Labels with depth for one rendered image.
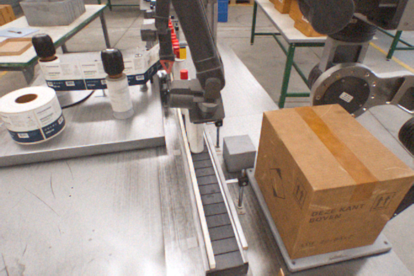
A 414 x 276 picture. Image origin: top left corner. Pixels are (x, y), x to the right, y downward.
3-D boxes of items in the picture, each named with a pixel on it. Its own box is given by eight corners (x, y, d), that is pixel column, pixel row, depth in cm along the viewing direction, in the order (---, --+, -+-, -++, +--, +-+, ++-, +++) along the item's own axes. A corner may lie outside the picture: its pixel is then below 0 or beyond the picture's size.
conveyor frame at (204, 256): (162, 50, 199) (161, 44, 196) (177, 50, 201) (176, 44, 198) (205, 283, 66) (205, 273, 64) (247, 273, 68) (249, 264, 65)
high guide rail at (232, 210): (182, 65, 148) (182, 63, 147) (185, 65, 148) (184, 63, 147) (242, 250, 61) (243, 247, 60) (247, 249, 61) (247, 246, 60)
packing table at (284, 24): (247, 43, 462) (251, -6, 418) (293, 43, 463) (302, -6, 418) (275, 113, 282) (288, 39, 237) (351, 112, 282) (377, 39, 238)
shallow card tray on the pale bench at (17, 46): (8, 42, 225) (7, 37, 223) (38, 40, 227) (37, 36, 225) (-14, 56, 198) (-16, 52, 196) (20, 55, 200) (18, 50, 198)
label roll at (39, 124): (58, 110, 122) (47, 81, 114) (72, 130, 110) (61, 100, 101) (7, 126, 112) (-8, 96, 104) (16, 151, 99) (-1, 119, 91)
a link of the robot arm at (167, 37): (170, 28, 111) (171, 24, 116) (153, 28, 111) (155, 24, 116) (171, 44, 115) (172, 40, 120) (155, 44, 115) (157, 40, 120)
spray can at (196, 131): (188, 145, 102) (186, 99, 90) (202, 144, 103) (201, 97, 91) (191, 154, 98) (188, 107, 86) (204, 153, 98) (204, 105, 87)
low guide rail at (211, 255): (169, 75, 149) (169, 72, 148) (172, 75, 150) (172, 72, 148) (210, 268, 63) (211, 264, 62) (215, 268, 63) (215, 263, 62)
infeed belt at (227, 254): (164, 49, 199) (163, 44, 196) (175, 48, 200) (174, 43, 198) (211, 280, 66) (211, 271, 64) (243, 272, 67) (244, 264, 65)
